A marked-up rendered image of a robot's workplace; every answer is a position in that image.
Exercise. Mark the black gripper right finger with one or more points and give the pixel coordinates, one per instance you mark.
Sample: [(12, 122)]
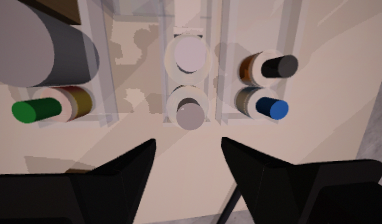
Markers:
[(278, 192)]

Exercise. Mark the black thin bar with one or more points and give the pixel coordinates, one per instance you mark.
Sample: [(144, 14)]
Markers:
[(229, 206)]

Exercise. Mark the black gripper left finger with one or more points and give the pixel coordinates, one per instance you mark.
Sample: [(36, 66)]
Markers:
[(108, 194)]

